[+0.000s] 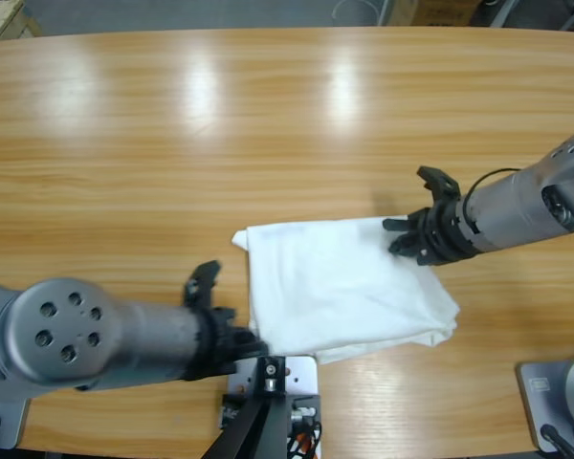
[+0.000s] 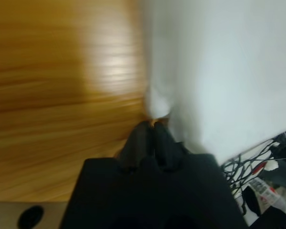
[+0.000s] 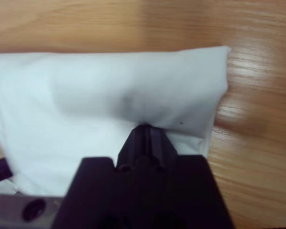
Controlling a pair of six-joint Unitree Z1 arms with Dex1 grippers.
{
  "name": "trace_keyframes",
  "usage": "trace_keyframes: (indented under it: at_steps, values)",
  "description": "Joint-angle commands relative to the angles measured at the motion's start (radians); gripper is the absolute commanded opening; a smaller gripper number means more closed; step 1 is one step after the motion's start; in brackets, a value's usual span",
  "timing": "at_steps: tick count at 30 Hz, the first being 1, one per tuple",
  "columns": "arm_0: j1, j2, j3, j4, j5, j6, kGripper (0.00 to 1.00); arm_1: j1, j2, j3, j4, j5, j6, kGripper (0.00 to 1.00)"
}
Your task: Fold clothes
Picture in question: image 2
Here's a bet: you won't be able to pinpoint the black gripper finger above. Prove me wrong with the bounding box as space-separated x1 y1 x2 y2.
118 121 153 173
153 123 185 172

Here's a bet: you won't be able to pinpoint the white T-shirt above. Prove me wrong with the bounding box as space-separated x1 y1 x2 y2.
143 0 286 164

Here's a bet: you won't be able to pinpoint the small black pouch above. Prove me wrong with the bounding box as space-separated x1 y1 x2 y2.
243 186 262 217

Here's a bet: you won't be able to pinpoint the white red-labelled bottle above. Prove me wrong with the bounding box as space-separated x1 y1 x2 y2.
249 177 286 217

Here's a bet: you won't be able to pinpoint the tangled black cables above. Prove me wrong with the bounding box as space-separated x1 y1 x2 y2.
222 132 286 213

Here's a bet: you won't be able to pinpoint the red wire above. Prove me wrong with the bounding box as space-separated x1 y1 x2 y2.
251 161 269 176

